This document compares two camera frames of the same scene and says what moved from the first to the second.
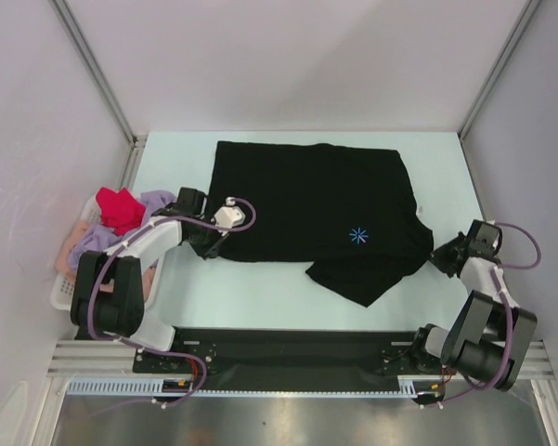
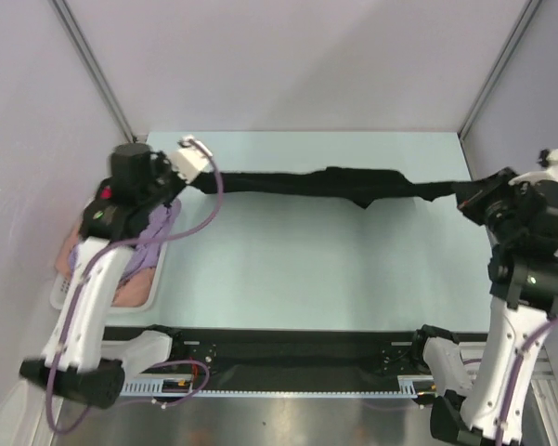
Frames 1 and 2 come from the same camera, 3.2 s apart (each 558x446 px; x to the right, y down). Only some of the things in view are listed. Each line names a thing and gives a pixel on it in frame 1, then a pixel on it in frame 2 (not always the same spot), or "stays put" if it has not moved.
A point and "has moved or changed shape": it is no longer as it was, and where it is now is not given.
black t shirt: (349, 213) has moved or changed shape
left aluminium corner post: (72, 29) stays put
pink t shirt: (75, 232) stays put
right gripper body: (444, 255) -> (495, 206)
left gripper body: (204, 240) -> (165, 185)
